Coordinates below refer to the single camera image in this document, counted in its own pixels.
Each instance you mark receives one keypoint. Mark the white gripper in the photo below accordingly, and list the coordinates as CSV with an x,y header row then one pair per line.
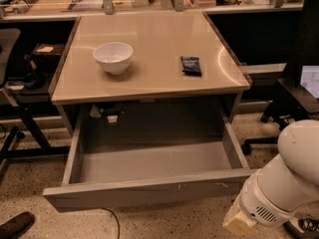
x,y
259,201

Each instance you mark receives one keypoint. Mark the grey top drawer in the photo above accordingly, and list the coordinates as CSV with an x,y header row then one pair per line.
x,y
164,151

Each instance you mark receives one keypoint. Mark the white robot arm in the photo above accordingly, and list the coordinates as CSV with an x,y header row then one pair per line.
x,y
298,153

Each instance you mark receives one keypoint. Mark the grey drawer cabinet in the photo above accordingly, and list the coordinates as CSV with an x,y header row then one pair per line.
x,y
159,40

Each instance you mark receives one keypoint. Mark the grey sneaker at right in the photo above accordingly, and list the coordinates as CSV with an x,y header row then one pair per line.
x,y
303,228

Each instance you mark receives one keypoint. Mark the dark blue snack packet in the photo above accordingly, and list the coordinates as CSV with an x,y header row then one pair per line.
x,y
191,66

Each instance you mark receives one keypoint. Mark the laptop screen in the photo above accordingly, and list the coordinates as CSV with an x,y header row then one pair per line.
x,y
310,80

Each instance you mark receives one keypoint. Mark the white ceramic bowl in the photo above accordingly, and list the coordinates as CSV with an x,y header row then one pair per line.
x,y
114,58

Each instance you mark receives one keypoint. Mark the dark shoe at left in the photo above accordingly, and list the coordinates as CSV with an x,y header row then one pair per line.
x,y
17,226

